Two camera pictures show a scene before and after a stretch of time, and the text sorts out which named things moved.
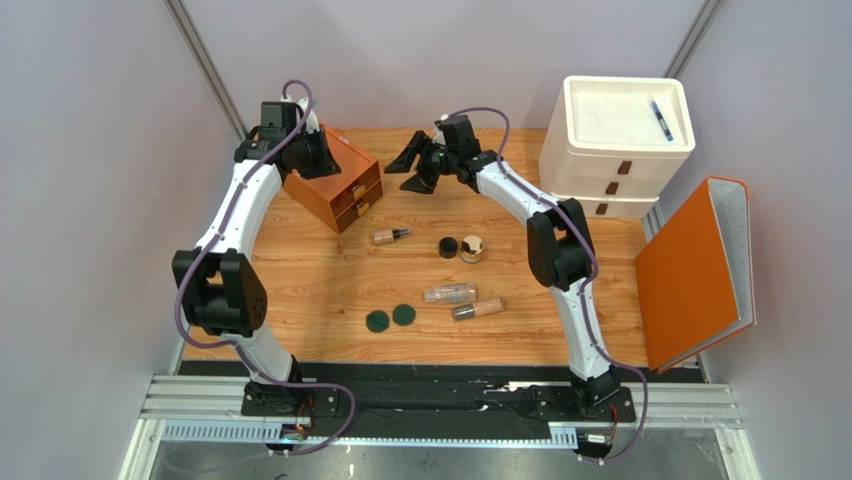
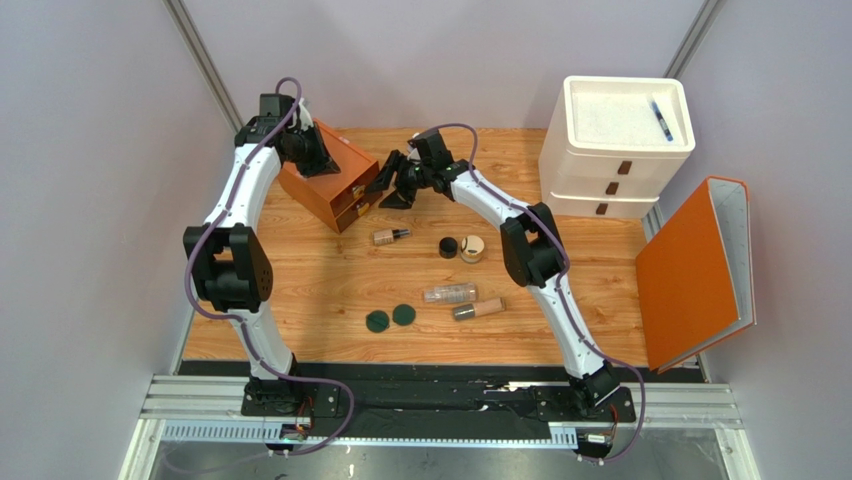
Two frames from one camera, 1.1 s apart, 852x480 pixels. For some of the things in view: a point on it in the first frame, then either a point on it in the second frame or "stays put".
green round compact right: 403,314 stays put
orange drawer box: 340,200 stays put
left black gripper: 327,165 stays put
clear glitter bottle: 452,293 stays put
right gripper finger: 423,182 to 402,197
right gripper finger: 405,160 to 387,173
